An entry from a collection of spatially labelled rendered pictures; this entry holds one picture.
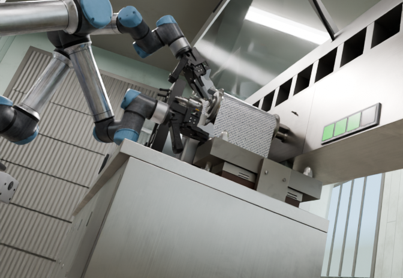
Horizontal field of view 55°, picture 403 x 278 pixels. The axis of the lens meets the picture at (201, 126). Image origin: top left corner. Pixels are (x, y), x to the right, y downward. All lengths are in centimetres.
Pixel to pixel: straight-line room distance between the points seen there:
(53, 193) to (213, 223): 416
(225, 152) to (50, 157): 420
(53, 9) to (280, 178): 83
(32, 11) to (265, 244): 90
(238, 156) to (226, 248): 28
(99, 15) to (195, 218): 66
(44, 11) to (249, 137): 80
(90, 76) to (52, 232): 381
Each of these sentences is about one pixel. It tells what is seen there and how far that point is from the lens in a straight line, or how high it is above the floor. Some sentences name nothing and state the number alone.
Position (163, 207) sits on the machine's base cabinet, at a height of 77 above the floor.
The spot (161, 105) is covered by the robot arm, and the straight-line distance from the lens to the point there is 133.
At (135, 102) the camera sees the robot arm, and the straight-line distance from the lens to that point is 131.
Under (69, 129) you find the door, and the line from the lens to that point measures 531.
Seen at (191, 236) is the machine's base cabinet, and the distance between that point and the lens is 104.
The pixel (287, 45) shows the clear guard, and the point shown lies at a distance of 190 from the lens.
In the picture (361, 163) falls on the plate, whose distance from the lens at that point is 143.
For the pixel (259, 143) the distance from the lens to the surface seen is 147.
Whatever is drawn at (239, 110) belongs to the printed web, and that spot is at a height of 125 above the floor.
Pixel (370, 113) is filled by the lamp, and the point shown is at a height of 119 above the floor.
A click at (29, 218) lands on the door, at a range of 513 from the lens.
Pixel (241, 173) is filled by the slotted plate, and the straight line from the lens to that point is 120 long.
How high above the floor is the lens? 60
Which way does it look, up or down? 22 degrees up
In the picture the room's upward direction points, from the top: 18 degrees clockwise
